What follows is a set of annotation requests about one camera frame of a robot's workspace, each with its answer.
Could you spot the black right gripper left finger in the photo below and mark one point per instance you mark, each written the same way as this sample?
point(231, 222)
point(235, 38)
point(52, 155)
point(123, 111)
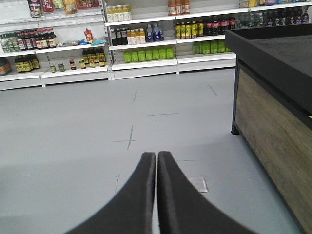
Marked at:
point(130, 211)

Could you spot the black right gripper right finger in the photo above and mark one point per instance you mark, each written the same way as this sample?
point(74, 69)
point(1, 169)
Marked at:
point(181, 207)

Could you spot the metal floor socket plate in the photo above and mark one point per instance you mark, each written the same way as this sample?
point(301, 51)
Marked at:
point(199, 183)

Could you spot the black wooden display stand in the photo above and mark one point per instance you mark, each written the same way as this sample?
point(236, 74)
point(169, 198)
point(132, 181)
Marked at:
point(272, 108)

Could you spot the green drink bottles left row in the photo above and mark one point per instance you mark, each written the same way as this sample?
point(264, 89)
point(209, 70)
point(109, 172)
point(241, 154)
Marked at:
point(149, 54)

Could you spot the green drink bottles row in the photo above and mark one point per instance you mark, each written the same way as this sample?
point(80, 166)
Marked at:
point(210, 47)
point(149, 54)

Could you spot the sauce jar red lid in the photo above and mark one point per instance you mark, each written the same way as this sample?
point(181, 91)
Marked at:
point(72, 64)

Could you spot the green drink bottles right row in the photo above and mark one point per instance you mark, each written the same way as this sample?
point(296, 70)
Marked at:
point(210, 47)

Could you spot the green pickle jar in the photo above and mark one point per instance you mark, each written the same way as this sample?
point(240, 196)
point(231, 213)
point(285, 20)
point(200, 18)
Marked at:
point(53, 68)

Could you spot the dark soy sauce bottles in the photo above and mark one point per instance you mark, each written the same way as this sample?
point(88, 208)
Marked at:
point(26, 63)

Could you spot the white supermarket shelf unit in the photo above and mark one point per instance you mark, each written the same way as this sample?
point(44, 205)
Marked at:
point(96, 38)

